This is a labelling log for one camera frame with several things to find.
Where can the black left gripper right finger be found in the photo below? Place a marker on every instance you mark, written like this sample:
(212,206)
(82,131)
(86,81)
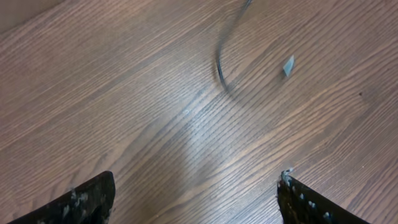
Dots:
(299,204)

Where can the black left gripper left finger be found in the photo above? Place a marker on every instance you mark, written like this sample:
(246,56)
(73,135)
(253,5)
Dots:
(89,203)

